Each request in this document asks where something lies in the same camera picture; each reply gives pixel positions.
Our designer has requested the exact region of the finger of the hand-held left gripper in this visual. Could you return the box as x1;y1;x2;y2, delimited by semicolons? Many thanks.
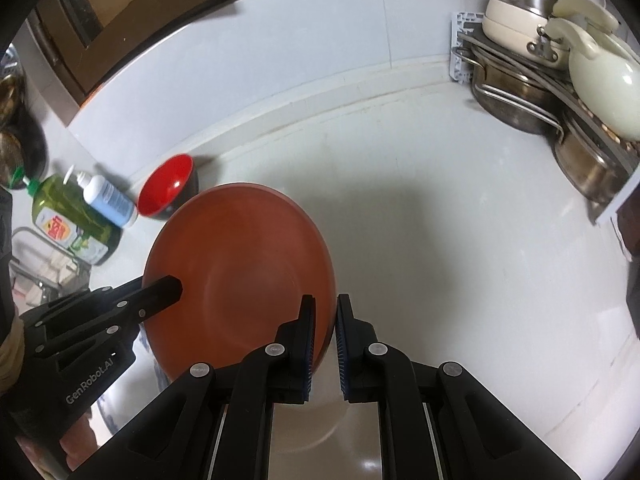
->
95;275;185;336
50;279;147;311

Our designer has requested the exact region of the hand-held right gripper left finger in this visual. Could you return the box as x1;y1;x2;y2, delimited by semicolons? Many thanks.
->
100;294;318;480

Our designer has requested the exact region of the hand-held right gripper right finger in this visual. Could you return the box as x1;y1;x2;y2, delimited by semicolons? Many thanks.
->
336;294;578;480

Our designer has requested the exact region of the pink bowl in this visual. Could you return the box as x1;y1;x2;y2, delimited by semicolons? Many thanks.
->
141;183;335;383

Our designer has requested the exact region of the person's left hand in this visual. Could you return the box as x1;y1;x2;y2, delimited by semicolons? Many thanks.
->
57;407;101;468

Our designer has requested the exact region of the metal sink rack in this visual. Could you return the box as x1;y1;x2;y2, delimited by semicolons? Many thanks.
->
10;226;93;306

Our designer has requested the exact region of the white blue pump bottle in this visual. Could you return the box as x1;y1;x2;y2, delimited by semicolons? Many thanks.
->
64;165;138;229

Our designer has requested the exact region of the green dish soap bottle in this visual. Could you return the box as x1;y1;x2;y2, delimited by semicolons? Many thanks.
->
10;165;121;267

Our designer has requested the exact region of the red bowl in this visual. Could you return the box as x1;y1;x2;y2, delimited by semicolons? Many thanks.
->
137;154;201;221

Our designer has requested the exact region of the dark wok pan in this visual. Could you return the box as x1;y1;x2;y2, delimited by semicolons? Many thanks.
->
0;42;48;183

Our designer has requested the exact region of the steel pot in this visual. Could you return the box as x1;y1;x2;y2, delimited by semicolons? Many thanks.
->
552;115;631;203
452;45;563;135

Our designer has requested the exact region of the white pot rack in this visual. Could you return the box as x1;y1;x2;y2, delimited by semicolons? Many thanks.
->
450;10;640;226

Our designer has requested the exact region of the cream saucepan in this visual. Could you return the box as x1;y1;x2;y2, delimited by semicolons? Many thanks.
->
482;0;621;68

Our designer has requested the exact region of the cream ceramic pot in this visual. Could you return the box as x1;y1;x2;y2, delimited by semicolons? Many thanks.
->
545;17;640;142

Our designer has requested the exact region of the brown wooden window frame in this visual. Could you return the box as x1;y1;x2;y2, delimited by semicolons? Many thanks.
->
25;0;261;111

